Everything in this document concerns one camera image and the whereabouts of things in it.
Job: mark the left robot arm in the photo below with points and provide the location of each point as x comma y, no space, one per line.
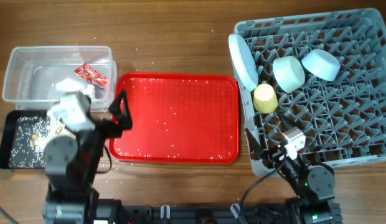
71,161

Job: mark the grey dishwasher rack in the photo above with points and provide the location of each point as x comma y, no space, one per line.
344,120

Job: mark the black plastic tray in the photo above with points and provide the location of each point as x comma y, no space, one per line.
9,132

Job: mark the almonds and rice scraps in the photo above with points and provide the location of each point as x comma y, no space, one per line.
31,137

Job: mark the light blue plate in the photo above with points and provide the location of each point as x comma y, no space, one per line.
243,61

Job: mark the clear plastic bin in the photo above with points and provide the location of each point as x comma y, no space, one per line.
36,77

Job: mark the yellow cup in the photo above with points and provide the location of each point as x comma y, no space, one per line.
264,98

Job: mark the red serving tray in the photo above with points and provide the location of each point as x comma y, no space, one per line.
179,118

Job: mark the pale green bowl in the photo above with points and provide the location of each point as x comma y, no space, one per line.
288,73

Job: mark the white tissue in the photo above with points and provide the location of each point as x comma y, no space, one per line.
89,91

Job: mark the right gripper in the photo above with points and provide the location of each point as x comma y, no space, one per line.
274,149

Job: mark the red snack wrapper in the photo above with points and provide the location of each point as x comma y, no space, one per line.
91,75

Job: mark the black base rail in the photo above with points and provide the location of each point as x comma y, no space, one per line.
260,213

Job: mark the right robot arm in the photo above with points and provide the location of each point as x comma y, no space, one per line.
313,184

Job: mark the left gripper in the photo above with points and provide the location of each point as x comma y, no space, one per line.
103,127

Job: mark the light blue small bowl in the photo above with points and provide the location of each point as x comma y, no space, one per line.
321,64

